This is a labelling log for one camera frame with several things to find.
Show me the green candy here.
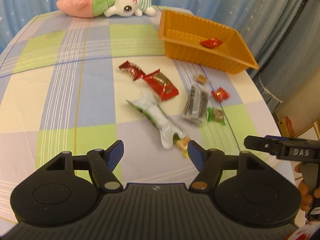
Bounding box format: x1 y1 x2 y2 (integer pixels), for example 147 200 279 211
207 107 226 125

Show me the white green snack pouch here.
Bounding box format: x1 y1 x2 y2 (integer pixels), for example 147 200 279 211
126 89 190 157

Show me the hand holding other gripper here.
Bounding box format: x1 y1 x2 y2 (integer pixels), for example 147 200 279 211
294 161 315 212

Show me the black clear snack packet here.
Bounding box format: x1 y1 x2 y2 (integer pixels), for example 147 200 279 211
182 85 209 125

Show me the small red candy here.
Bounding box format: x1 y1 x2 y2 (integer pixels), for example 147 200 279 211
211 87 231 103

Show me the clear wrapped brown candy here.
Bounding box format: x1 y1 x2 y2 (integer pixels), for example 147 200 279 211
195 74 208 85

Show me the checkered tablecloth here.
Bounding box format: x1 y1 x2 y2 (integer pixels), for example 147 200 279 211
1 7 279 234

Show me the large red snack packet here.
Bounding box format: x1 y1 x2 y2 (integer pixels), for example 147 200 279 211
143 69 179 101

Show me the red twisted candy wrapper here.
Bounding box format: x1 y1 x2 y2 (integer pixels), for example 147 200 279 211
119 61 146 81

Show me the red snack in basket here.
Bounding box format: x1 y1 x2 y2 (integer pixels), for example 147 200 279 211
200 38 223 49

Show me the blue star curtain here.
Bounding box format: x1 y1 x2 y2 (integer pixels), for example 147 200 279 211
1 0 319 111

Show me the orange plastic basket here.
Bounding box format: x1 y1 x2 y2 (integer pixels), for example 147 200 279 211
158 9 259 74

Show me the pink green bunny plush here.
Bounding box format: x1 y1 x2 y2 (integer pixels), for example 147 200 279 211
56 0 156 18

